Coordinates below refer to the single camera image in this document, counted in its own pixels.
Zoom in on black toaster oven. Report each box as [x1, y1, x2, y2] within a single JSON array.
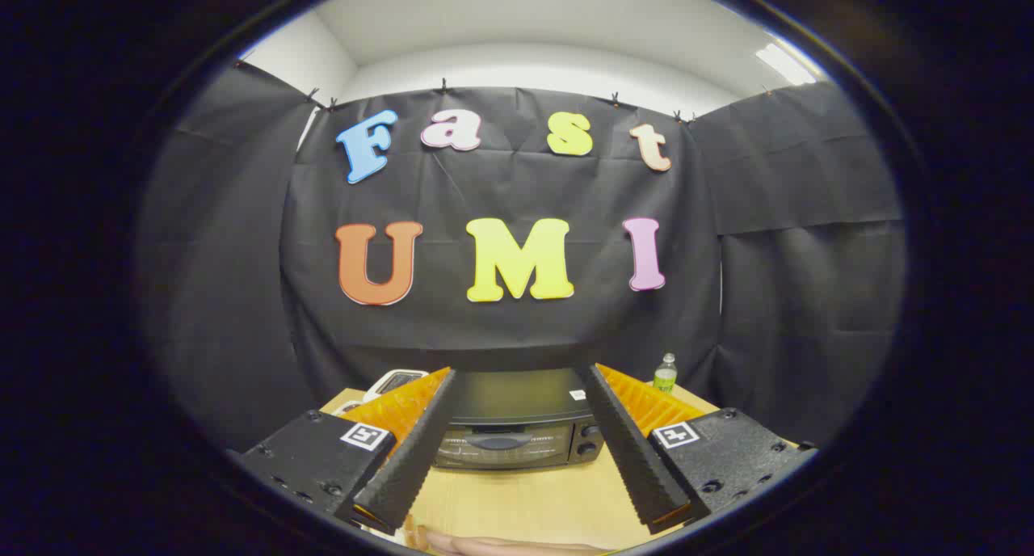
[[432, 369, 607, 470]]

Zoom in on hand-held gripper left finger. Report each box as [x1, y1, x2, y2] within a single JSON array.
[[240, 366, 457, 537]]

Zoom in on black backdrop cloth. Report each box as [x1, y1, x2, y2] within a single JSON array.
[[137, 59, 910, 460]]

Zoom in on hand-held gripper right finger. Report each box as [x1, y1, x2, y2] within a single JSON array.
[[578, 363, 817, 534]]

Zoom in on ceiling light panel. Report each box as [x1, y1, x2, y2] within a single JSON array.
[[755, 43, 818, 86]]

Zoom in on white pop-up toaster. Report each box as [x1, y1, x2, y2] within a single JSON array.
[[364, 369, 430, 403]]

